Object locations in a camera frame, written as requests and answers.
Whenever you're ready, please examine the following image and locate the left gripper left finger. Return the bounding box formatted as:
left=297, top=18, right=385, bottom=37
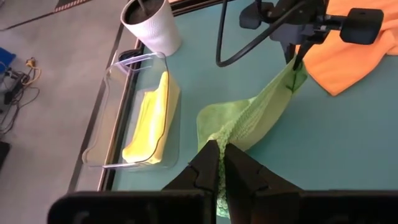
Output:
left=162, top=139, right=221, bottom=224

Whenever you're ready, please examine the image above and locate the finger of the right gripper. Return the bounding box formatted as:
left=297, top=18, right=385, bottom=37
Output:
left=293, top=41, right=313, bottom=70
left=284, top=42, right=297, bottom=63

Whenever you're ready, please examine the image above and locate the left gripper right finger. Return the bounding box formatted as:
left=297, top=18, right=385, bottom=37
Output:
left=223, top=142, right=302, bottom=224

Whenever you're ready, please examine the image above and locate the orange microfiber towel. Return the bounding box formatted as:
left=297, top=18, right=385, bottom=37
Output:
left=295, top=0, right=398, bottom=96

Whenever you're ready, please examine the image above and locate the green microfiber towel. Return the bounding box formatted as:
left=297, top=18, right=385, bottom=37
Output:
left=196, top=57, right=308, bottom=218

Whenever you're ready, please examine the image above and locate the yellow microfiber towel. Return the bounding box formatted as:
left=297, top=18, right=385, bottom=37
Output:
left=121, top=70, right=181, bottom=165

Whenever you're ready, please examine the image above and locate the green table mat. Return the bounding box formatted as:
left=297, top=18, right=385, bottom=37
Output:
left=110, top=0, right=398, bottom=192

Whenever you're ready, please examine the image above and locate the clear plastic bin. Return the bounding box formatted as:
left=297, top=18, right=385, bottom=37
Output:
left=81, top=52, right=182, bottom=170

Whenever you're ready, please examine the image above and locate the white plant pot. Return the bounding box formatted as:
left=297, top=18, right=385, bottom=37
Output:
left=120, top=0, right=183, bottom=57

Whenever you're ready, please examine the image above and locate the striped hazard tape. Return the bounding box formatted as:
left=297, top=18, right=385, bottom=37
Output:
left=54, top=0, right=94, bottom=13

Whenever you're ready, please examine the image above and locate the blue floor object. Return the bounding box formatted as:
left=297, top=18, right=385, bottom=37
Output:
left=0, top=46, right=17, bottom=75

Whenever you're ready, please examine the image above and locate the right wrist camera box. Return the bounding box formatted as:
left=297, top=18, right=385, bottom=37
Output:
left=339, top=7, right=385, bottom=45

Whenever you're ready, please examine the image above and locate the black aluminium table frame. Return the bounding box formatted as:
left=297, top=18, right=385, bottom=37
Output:
left=98, top=0, right=237, bottom=191

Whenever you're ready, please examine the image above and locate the yellow plug floor cable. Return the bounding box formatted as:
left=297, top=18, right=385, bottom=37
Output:
left=0, top=57, right=42, bottom=135

